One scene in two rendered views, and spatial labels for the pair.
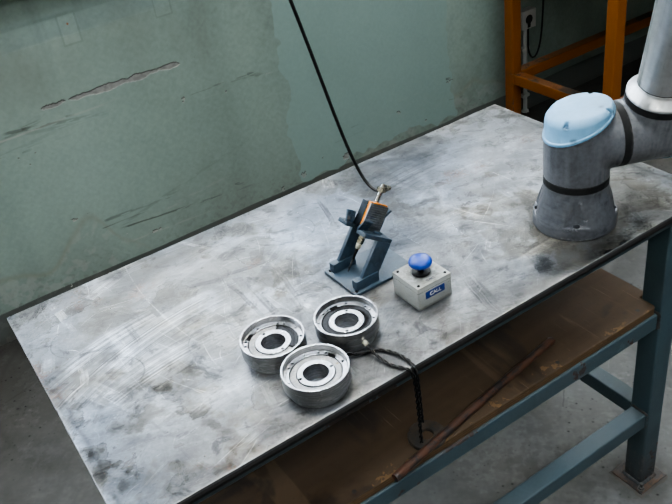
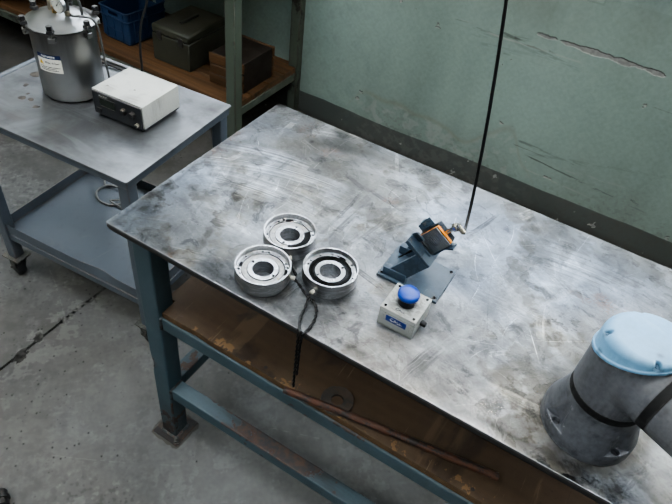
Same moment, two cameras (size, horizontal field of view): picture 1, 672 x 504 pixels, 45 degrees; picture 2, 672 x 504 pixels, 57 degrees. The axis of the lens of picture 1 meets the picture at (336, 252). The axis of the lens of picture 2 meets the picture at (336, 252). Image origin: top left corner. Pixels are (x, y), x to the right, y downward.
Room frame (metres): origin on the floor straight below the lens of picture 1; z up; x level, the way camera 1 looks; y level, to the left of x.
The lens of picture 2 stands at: (0.55, -0.65, 1.64)
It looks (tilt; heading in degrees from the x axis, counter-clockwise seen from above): 44 degrees down; 54
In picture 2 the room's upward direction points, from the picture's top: 8 degrees clockwise
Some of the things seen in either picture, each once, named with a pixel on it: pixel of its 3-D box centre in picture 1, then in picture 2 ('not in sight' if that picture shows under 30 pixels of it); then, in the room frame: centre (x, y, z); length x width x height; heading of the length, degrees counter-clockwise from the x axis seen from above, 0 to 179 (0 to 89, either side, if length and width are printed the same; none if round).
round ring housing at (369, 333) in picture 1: (347, 324); (329, 274); (1.02, 0.00, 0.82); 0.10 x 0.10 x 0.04
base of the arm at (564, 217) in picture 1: (575, 196); (598, 405); (1.25, -0.45, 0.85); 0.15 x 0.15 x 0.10
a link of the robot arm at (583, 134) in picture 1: (581, 137); (634, 365); (1.25, -0.46, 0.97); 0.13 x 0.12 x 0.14; 94
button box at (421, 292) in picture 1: (424, 280); (407, 311); (1.10, -0.14, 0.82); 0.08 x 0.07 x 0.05; 119
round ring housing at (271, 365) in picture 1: (274, 345); (289, 237); (1.00, 0.12, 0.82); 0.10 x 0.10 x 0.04
